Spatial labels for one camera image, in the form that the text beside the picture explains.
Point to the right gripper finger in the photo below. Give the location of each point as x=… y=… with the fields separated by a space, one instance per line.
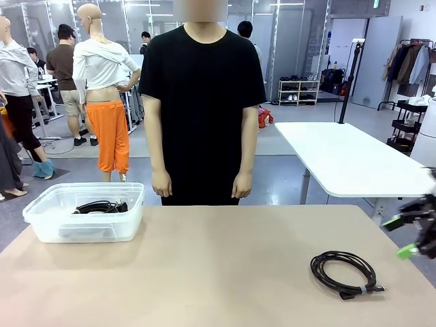
x=407 y=252
x=393 y=224

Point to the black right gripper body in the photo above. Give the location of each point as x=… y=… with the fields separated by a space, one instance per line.
x=427 y=225

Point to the person's right forearm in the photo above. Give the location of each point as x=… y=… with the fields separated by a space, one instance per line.
x=158 y=153

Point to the person's left forearm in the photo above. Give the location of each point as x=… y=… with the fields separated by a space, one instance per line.
x=246 y=153

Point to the person's left hand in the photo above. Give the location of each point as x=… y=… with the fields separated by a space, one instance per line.
x=242 y=185

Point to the person's right hand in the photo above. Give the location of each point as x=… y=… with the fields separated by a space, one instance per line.
x=161 y=184

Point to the white side table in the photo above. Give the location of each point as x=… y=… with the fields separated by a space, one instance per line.
x=340 y=153

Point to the black utility cart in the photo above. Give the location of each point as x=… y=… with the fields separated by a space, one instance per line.
x=408 y=126

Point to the black bags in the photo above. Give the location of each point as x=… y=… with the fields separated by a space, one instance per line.
x=332 y=80

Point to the clothes rack with coats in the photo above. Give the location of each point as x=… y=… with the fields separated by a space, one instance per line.
x=408 y=64

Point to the wooden shoe rack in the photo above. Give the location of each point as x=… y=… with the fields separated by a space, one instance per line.
x=299 y=89

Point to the black tripod pole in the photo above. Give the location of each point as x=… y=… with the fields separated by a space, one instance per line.
x=358 y=40

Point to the person in black t-shirt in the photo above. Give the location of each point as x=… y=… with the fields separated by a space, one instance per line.
x=201 y=102

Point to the person with black hair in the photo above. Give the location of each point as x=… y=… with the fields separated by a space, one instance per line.
x=246 y=30

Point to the mannequin in orange pants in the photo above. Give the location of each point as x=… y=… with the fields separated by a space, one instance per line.
x=109 y=136

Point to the clear plastic storage container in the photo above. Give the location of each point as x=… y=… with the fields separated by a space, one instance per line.
x=41 y=218

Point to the blue shoe cover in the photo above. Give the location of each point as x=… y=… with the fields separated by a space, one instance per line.
x=42 y=169

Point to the person in brown shirt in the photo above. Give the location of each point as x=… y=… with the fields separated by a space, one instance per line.
x=61 y=68

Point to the mannequin in dark grey skirt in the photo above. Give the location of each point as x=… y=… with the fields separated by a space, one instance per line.
x=7 y=163

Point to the mannequin in grey top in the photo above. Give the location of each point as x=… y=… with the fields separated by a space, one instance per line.
x=13 y=68

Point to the person holding camera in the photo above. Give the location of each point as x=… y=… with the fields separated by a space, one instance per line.
x=145 y=39

